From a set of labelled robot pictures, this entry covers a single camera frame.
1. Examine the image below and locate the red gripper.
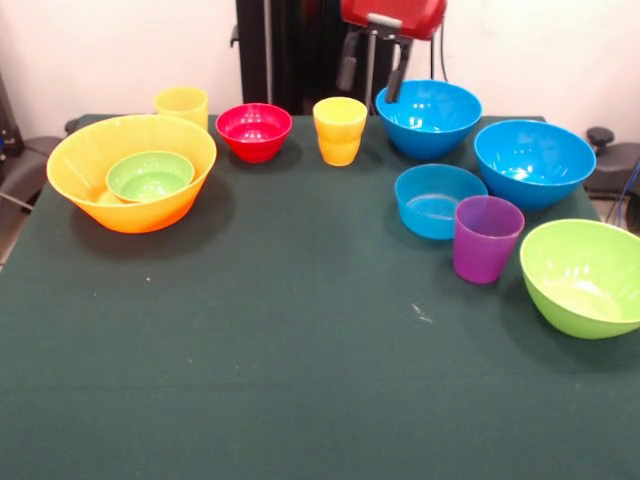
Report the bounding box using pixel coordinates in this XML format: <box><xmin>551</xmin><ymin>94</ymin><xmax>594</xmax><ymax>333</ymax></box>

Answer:
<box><xmin>335</xmin><ymin>0</ymin><xmax>448</xmax><ymax>105</ymax></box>

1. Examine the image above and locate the small blue ridged bowl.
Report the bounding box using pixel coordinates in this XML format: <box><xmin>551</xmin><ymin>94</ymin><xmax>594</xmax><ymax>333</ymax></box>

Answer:
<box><xmin>393</xmin><ymin>163</ymin><xmax>489</xmax><ymax>241</ymax></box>

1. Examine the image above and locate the large blue bowl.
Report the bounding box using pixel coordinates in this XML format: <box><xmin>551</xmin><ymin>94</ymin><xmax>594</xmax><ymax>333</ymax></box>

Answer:
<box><xmin>374</xmin><ymin>79</ymin><xmax>484</xmax><ymax>161</ymax></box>
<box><xmin>473</xmin><ymin>119</ymin><xmax>598</xmax><ymax>212</ymax></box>

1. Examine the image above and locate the small green bowl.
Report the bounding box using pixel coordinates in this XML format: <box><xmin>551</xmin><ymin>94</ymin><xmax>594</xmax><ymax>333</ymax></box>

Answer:
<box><xmin>105</xmin><ymin>150</ymin><xmax>196</xmax><ymax>204</ymax></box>

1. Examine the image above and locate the large orange bowl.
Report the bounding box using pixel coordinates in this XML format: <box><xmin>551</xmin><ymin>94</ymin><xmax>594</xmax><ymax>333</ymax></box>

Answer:
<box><xmin>46</xmin><ymin>113</ymin><xmax>218</xmax><ymax>235</ymax></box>

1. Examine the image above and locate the yellow cup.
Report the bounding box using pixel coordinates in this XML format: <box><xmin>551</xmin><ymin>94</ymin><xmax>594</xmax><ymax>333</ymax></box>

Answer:
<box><xmin>312</xmin><ymin>96</ymin><xmax>369</xmax><ymax>167</ymax></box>

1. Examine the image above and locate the black robot column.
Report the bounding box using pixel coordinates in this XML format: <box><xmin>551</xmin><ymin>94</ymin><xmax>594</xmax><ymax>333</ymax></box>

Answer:
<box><xmin>230</xmin><ymin>0</ymin><xmax>405</xmax><ymax>117</ymax></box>

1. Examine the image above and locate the small red bowl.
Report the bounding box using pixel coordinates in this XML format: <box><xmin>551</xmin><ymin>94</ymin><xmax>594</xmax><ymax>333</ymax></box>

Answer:
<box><xmin>215</xmin><ymin>102</ymin><xmax>294</xmax><ymax>164</ymax></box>

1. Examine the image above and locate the translucent yellow-green cup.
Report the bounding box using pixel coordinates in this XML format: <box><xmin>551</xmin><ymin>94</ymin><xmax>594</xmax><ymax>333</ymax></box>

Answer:
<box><xmin>152</xmin><ymin>86</ymin><xmax>210</xmax><ymax>132</ymax></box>

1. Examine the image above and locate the purple cup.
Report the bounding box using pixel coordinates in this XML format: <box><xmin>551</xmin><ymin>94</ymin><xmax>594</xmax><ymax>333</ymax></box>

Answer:
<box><xmin>452</xmin><ymin>195</ymin><xmax>526</xmax><ymax>285</ymax></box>

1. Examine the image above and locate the dark green tablecloth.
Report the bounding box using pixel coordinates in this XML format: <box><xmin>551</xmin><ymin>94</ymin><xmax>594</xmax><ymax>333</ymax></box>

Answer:
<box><xmin>0</xmin><ymin>113</ymin><xmax>640</xmax><ymax>480</ymax></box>

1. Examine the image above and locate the large green bowl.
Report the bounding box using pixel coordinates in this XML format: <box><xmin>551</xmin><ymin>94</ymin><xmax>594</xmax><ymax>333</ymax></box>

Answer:
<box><xmin>519</xmin><ymin>218</ymin><xmax>640</xmax><ymax>340</ymax></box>

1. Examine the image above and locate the black wall cable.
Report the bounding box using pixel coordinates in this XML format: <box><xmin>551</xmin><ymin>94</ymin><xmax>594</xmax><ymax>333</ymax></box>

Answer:
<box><xmin>430</xmin><ymin>19</ymin><xmax>450</xmax><ymax>84</ymax></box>

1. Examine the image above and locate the black robot pedestal leg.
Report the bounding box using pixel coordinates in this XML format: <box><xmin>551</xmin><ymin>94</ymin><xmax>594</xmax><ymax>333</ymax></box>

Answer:
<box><xmin>582</xmin><ymin>126</ymin><xmax>640</xmax><ymax>202</ymax></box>
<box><xmin>0</xmin><ymin>133</ymin><xmax>54</xmax><ymax>211</ymax></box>

